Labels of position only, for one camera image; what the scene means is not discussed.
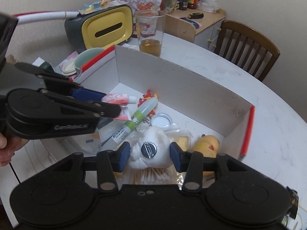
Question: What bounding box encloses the dark sauce jar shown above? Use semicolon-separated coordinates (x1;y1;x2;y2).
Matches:
178;0;188;10

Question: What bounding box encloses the cotton swabs bag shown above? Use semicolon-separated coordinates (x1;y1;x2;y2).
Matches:
115;124;192;186

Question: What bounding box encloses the light wooden side cabinet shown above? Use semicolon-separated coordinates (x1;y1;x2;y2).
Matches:
164;9;226;51

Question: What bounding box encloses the white plush badge toy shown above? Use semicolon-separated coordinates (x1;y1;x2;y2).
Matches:
128;126;173;170

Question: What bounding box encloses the white red pipe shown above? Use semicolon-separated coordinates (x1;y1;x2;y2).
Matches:
13;11;79;25

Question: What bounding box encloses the yellow grey tissue box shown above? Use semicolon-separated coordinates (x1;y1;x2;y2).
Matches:
64;5;133;53

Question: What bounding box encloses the person's left hand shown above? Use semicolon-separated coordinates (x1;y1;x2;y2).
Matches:
0;134;29;167

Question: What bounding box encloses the tall glass with tea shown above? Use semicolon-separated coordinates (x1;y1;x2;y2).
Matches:
135;10;166;57

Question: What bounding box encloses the dark green small box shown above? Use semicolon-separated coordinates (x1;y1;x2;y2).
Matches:
32;57;55;73

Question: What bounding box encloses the black yellow screwdriver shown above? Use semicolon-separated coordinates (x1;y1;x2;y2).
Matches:
187;12;204;19

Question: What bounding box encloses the yellow plush toy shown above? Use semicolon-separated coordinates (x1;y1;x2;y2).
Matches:
191;133;221;176

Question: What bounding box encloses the green white glue stick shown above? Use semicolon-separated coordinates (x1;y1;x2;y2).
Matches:
100;97;158;151

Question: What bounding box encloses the pink white tube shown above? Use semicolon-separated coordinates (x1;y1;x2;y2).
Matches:
102;94;138;121

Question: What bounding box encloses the light green ceramic mug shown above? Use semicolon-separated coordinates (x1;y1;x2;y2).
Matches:
74;47;104;75

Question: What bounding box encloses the red white cardboard box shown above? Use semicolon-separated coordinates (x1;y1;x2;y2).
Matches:
35;45;256;187

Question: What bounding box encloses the brown wooden chair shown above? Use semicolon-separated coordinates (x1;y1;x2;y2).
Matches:
214;20;281;81

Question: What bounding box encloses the red cartoon keychain figure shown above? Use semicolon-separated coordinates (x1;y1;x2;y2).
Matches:
137;90;158;117

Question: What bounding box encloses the white round lid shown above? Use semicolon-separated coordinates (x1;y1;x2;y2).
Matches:
150;113;173;128

